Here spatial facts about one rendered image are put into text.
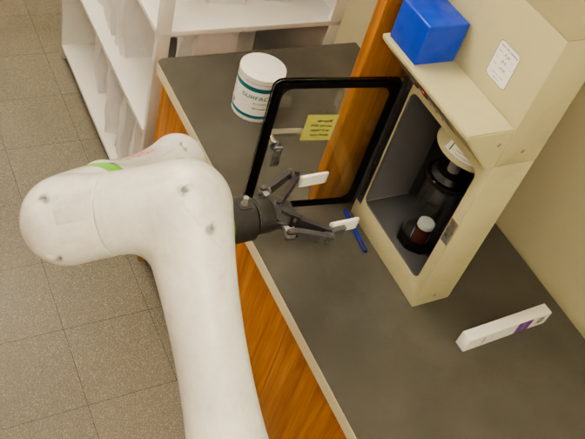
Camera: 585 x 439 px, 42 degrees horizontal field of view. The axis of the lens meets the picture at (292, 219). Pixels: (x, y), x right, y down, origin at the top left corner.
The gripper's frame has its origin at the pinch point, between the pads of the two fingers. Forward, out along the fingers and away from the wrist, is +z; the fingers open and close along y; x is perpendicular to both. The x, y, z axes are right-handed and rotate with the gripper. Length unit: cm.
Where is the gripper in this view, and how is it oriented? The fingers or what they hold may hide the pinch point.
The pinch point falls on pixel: (337, 199)
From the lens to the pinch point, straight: 162.6
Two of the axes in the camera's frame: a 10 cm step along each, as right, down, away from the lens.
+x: -2.4, 6.7, 7.0
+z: 8.6, -1.8, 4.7
